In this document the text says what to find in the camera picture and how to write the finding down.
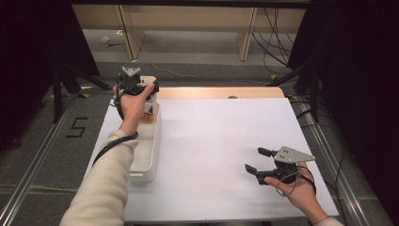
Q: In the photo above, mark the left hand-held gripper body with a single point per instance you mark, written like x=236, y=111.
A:
x=129, y=81

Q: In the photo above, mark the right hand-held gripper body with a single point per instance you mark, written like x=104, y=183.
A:
x=287, y=163

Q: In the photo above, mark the white oblong plastic box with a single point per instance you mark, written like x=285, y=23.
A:
x=150, y=150

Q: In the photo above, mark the person's left hand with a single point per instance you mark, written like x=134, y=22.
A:
x=133, y=105

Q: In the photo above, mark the person's right hand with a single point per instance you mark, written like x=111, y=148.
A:
x=299, y=193

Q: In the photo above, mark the white table mat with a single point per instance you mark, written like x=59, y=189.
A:
x=226, y=135

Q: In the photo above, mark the yellow tape marker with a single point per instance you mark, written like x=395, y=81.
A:
x=274, y=76
x=85, y=95

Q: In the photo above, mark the white paper scrap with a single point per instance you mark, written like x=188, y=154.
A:
x=105, y=39

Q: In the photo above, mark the wooden table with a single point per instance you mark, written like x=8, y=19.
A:
x=219, y=93

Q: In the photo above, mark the black tripod stand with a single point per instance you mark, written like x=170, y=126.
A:
x=58, y=94
x=314, y=94

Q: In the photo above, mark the beige wooden shelf unit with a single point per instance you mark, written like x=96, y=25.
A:
x=188, y=19

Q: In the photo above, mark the black curtain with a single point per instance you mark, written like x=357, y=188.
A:
x=28, y=62
x=363, y=78

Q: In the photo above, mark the metal floor rail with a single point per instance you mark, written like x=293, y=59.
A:
x=34, y=166
x=335, y=163

